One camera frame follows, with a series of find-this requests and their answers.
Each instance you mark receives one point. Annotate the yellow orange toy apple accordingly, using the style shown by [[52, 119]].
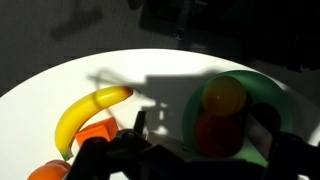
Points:
[[223, 96]]

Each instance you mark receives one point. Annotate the orange toy fruit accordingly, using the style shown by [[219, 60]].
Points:
[[48, 171]]

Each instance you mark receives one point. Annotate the yellow toy banana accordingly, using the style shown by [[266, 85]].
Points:
[[86, 108]]

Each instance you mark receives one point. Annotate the orange cube block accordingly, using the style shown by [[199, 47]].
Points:
[[96, 131]]

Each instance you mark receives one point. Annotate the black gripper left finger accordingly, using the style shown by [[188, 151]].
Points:
[[140, 121]]

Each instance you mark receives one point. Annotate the green plastic bowl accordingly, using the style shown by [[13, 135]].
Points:
[[266, 90]]

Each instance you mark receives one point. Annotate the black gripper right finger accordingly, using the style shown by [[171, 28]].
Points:
[[261, 133]]

